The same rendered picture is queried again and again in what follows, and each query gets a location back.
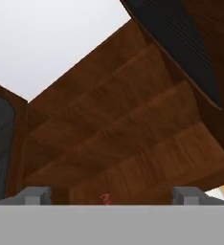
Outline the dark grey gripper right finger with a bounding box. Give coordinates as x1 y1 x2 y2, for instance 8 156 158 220
171 186 224 206

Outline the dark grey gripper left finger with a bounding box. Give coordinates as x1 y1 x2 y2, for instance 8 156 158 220
0 186 53 206

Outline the yogurt cup with red print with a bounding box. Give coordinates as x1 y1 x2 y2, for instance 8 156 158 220
99 192 114 206

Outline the wooden cabinet door, dark glass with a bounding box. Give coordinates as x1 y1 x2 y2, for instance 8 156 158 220
119 0 224 155
0 78 30 204

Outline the brown wooden cabinet with shelves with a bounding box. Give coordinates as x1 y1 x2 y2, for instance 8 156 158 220
21 18 224 206

